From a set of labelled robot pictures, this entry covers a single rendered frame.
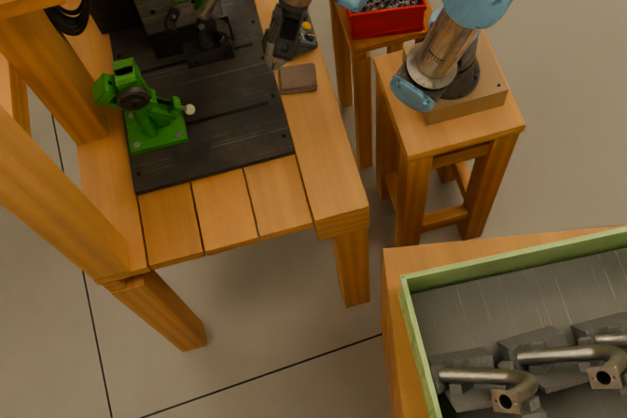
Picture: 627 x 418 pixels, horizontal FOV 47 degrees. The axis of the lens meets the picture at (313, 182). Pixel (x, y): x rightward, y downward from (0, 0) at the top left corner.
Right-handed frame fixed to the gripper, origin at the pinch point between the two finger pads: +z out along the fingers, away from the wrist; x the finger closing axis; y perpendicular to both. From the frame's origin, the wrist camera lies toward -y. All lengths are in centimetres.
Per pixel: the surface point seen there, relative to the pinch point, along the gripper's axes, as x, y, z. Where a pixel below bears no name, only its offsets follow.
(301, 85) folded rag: -9.0, 3.8, 6.2
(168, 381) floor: 2, -30, 125
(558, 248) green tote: -71, -37, -4
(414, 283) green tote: -43, -45, 12
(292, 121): -9.0, -4.2, 12.1
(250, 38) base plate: 6.7, 20.4, 9.7
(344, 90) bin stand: -35, 73, 63
